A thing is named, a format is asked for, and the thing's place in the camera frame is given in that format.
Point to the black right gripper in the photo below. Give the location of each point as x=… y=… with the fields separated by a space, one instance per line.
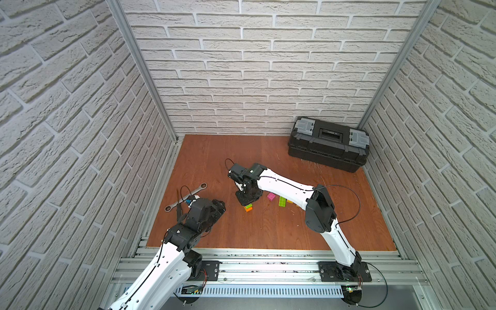
x=243 y=201

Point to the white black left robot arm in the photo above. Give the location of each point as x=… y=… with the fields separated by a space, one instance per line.
x=176 y=261

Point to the aluminium front rail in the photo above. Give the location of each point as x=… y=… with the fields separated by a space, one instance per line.
x=266 y=266

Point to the black plastic toolbox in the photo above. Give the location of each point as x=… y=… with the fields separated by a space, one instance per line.
x=337 y=146

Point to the pink 2x2 lego brick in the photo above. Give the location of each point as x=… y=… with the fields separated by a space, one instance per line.
x=271 y=196

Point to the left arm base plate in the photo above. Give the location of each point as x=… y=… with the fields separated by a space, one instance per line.
x=208 y=269

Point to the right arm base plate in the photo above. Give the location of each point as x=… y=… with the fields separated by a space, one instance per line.
x=334 y=272

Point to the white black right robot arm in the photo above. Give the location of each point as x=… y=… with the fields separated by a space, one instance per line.
x=320 y=215

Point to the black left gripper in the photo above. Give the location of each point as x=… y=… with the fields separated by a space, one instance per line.
x=183 y=209

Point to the silver ratchet wrench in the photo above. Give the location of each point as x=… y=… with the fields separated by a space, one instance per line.
x=185 y=199

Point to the green 2x4 lego brick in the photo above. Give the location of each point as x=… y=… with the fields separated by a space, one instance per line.
x=282 y=202

